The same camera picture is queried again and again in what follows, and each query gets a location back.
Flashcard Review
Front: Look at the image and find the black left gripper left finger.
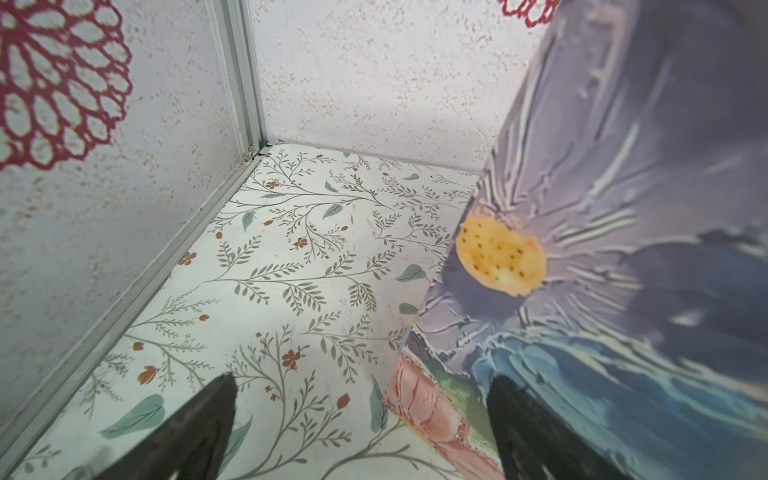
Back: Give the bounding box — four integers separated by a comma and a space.
97, 373, 238, 480

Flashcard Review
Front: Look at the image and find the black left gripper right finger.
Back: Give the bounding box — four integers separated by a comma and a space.
487, 376, 627, 479

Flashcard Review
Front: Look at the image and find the floral paper gift bag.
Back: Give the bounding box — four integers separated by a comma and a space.
383, 1, 767, 479

